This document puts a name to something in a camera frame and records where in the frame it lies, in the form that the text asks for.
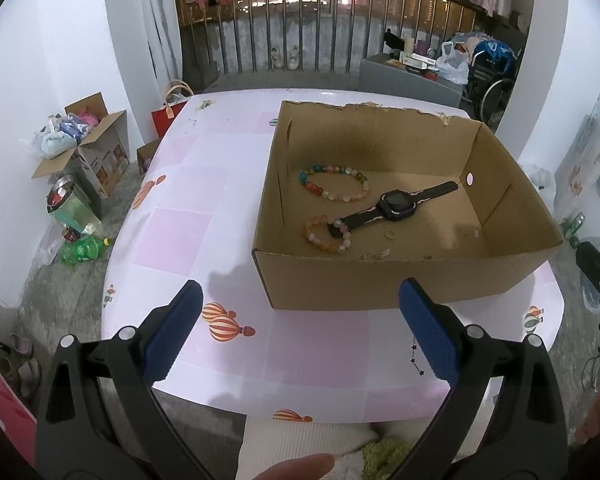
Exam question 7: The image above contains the small brown cardboard box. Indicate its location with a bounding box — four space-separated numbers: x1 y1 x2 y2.
136 140 162 176

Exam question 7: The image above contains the pink slipper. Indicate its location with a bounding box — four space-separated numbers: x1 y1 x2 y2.
15 360 43 401
7 332 35 361

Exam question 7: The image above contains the floral printed cloth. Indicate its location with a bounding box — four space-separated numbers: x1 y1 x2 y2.
555 60 600 236

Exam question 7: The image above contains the metal balcony railing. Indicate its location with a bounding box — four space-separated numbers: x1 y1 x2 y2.
180 0 486 78

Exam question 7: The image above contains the grey cabinet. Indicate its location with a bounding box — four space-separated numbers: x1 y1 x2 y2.
358 52 466 108

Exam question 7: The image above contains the printed open cardboard box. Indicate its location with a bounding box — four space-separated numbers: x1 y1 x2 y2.
32 92 131 198

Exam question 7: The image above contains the pink balloon print tablecloth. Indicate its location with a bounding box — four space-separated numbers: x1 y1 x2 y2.
101 87 566 423

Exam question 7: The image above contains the black smart watch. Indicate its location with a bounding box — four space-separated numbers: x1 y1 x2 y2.
328 181 460 241

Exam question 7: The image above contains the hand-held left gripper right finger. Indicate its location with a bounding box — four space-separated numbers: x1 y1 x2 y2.
395 278 568 480

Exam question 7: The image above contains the red pink board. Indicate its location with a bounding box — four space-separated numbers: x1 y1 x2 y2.
0 355 37 466

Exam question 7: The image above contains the metal bucket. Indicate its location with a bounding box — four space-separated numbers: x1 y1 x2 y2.
45 175 103 233

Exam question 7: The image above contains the fluffy white green garment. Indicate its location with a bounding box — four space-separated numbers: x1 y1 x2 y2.
237 412 496 480

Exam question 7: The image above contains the crumpled clear plastic bag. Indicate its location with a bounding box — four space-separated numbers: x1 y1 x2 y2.
525 165 557 202

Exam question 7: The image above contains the bundle of coloured bags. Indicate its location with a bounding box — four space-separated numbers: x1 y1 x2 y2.
66 109 107 140

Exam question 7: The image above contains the pink bead bracelet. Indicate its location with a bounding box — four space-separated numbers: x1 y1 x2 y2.
302 215 353 253

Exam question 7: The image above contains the red bag with handles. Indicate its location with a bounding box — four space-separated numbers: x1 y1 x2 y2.
152 80 196 138

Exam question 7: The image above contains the blue clothes pile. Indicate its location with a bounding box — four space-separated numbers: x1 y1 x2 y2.
450 32 521 68

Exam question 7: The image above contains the white curtain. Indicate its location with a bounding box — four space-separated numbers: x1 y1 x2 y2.
140 0 183 93

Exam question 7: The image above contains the green plastic bottle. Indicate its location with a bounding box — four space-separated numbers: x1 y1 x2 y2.
57 235 113 266

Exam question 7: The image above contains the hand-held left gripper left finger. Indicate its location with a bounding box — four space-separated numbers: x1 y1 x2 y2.
35 280 204 480

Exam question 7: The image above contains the white printed plastic bag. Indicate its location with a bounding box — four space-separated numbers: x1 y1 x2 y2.
20 115 78 161

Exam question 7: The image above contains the person's left hand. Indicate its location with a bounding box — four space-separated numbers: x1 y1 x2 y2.
235 452 337 480

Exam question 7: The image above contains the wheelchair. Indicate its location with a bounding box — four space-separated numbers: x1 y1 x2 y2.
467 35 523 121

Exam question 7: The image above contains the multicoloured bead bracelet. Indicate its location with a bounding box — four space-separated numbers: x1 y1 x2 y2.
300 162 371 203

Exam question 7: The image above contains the green can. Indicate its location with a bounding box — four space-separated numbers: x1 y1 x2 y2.
562 212 586 249

